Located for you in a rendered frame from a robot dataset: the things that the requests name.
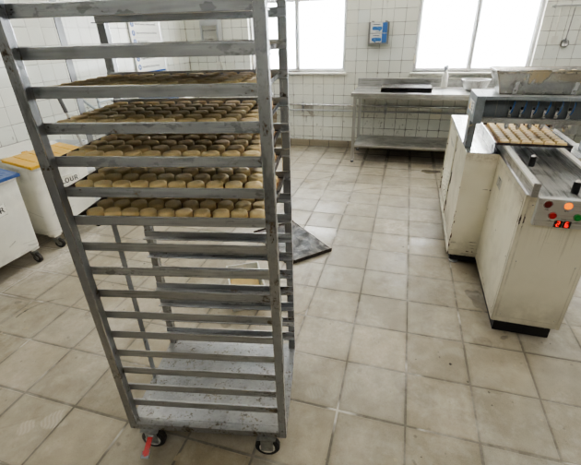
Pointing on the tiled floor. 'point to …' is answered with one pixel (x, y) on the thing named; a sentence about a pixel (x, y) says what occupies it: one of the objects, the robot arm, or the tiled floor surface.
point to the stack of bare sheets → (302, 243)
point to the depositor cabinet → (475, 186)
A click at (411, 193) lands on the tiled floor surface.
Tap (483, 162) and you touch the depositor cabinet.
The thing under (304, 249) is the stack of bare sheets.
